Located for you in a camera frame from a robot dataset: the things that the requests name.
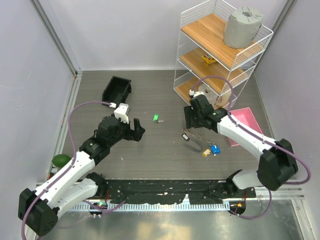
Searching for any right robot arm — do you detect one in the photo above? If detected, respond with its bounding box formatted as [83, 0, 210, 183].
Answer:
[183, 94, 298, 197]

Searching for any yellow toy car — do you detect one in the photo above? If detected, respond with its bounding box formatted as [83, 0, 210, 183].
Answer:
[201, 55, 217, 65]

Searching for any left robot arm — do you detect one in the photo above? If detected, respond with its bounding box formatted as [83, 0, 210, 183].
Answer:
[18, 116, 146, 239]

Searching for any pink plastic tray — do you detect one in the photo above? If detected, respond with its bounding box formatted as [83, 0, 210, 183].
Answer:
[230, 107, 263, 134]

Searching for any white toilet paper roll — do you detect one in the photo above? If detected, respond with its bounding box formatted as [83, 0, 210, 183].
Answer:
[198, 83, 218, 107]

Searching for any white cable duct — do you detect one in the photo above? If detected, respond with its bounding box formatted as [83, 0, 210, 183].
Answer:
[68, 201, 230, 212]

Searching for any black key tag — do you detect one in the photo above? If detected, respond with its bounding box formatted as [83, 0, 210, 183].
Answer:
[181, 133, 190, 141]

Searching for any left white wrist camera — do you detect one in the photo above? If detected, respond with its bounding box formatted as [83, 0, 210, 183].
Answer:
[113, 103, 130, 124]

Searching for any grey wrapped paper roll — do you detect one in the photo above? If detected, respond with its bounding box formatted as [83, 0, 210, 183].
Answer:
[223, 6, 263, 49]

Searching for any white wire wooden shelf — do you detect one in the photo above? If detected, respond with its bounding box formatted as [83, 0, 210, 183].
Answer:
[173, 0, 273, 109]

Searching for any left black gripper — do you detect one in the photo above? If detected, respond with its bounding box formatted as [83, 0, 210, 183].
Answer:
[108, 116, 145, 147]

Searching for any green lime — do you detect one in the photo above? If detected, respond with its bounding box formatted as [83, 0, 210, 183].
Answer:
[51, 154, 71, 168]

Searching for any beige cup with print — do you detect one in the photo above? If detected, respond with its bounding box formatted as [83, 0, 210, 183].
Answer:
[215, 91, 232, 107]

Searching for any green key tag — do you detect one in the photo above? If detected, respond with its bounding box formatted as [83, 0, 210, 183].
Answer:
[153, 114, 159, 123]

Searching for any yellow key tag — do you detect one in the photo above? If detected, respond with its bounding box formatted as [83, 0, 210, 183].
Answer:
[202, 148, 211, 157]

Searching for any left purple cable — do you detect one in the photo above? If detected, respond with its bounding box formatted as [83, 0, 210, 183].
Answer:
[20, 101, 126, 240]

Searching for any black plastic bin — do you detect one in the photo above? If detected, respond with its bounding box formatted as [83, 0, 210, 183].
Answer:
[101, 76, 132, 108]

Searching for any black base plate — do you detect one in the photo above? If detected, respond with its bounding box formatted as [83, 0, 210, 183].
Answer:
[77, 172, 257, 205]

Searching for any blue key tag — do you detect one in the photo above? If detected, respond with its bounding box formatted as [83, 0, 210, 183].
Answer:
[209, 145, 221, 155]

